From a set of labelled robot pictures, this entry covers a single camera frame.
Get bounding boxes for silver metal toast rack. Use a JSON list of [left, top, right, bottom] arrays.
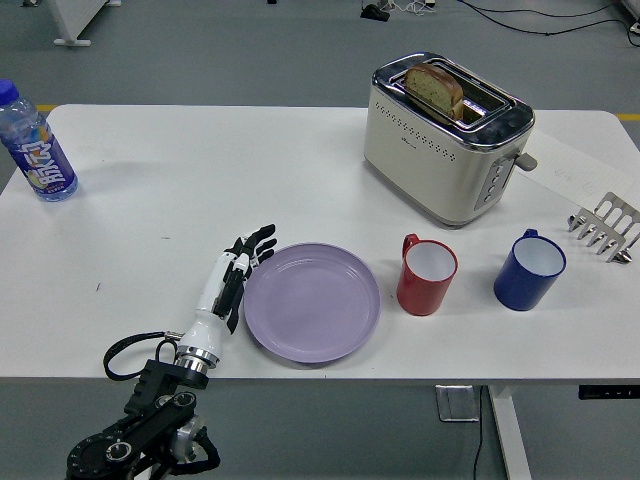
[[567, 191, 640, 265]]

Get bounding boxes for thin black power cable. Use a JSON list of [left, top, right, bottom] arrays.
[[469, 387, 487, 480]]

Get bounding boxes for cream silver toaster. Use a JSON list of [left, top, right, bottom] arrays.
[[363, 50, 539, 230]]

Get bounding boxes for red enamel mug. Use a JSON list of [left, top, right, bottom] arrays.
[[396, 233, 459, 317]]

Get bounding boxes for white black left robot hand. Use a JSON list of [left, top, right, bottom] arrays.
[[177, 223, 279, 359]]

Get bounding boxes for white paper sheet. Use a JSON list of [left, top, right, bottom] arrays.
[[522, 128, 640, 211]]

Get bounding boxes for blue enamel mug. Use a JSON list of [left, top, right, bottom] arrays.
[[493, 228, 568, 312]]

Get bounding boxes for brown bread slice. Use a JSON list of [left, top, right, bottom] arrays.
[[404, 61, 465, 121]]

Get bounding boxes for white furniture frame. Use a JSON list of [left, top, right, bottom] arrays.
[[37, 0, 121, 48]]

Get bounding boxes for black table control panel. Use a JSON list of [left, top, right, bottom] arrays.
[[578, 385, 640, 401]]

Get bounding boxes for white table leg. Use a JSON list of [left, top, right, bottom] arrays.
[[487, 385, 532, 480]]

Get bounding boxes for silver under-table box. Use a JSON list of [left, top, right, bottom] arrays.
[[434, 384, 481, 424]]

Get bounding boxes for long black floor cable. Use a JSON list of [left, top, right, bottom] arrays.
[[457, 0, 640, 37]]

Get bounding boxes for blue labelled drink bottle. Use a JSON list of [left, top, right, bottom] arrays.
[[0, 78, 80, 202]]

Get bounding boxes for white floor cables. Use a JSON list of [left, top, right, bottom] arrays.
[[387, 0, 437, 15]]

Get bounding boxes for purple round plate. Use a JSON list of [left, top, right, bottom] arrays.
[[243, 242, 382, 365]]

